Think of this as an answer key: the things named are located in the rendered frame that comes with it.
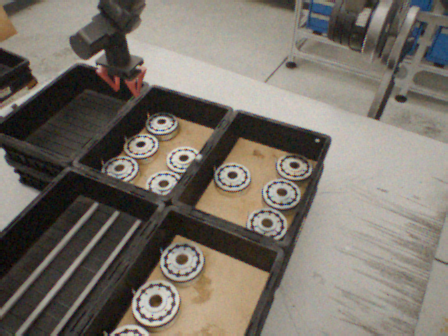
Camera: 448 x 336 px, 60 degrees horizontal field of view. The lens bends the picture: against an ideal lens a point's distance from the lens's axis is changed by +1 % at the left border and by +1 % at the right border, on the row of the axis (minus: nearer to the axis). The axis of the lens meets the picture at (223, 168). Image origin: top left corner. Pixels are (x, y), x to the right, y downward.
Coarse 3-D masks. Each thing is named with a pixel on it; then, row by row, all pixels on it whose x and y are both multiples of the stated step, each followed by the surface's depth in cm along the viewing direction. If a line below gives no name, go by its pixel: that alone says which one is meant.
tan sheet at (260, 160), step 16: (240, 144) 121; (256, 144) 121; (240, 160) 116; (256, 160) 116; (272, 160) 116; (256, 176) 112; (272, 176) 112; (208, 192) 108; (256, 192) 108; (208, 208) 104; (224, 208) 104; (240, 208) 104; (256, 208) 104; (240, 224) 101; (288, 224) 101
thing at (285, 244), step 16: (240, 112) 116; (224, 128) 112; (288, 128) 112; (304, 128) 111; (320, 160) 103; (192, 176) 99; (176, 192) 95; (304, 192) 95; (192, 208) 92; (304, 208) 94; (224, 224) 89; (272, 240) 86; (288, 240) 86
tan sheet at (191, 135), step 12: (180, 120) 129; (144, 132) 125; (180, 132) 125; (192, 132) 125; (204, 132) 125; (168, 144) 121; (180, 144) 121; (192, 144) 121; (120, 156) 118; (144, 168) 114; (156, 168) 114; (144, 180) 111
